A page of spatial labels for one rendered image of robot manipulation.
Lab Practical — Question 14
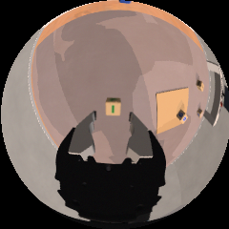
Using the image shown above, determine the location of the wooden letter block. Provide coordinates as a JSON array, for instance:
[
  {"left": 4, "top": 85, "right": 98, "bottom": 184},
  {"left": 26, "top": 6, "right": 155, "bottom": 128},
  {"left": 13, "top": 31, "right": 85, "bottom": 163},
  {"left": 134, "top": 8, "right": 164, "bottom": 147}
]
[
  {"left": 105, "top": 97, "right": 121, "bottom": 115},
  {"left": 197, "top": 80, "right": 204, "bottom": 92},
  {"left": 197, "top": 108, "right": 203, "bottom": 118},
  {"left": 177, "top": 110, "right": 188, "bottom": 124}
]

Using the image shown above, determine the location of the orange flat mat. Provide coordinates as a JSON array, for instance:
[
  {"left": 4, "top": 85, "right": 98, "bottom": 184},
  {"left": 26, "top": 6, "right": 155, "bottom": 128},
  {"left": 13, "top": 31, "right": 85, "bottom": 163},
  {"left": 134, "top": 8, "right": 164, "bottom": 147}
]
[{"left": 156, "top": 88, "right": 189, "bottom": 134}]

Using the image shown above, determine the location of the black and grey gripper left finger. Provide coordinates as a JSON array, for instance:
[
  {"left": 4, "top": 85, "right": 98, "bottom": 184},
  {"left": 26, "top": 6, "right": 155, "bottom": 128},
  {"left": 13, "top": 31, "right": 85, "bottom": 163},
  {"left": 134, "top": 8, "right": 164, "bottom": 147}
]
[{"left": 54, "top": 111, "right": 96, "bottom": 180}]

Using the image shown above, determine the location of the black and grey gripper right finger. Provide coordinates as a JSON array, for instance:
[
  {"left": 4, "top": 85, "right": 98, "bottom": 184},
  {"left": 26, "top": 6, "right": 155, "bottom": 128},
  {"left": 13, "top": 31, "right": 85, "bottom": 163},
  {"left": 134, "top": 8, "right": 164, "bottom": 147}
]
[{"left": 126, "top": 112, "right": 166, "bottom": 187}]

